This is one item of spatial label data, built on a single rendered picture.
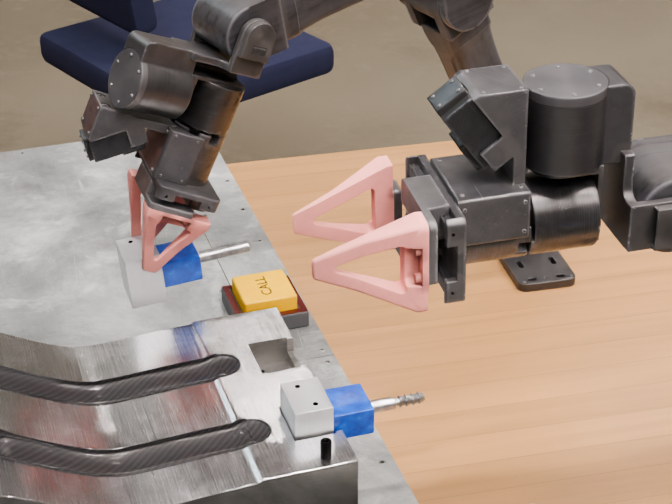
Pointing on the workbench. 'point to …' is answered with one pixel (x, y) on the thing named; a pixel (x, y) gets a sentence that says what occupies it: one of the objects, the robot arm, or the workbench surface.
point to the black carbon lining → (41, 451)
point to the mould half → (172, 422)
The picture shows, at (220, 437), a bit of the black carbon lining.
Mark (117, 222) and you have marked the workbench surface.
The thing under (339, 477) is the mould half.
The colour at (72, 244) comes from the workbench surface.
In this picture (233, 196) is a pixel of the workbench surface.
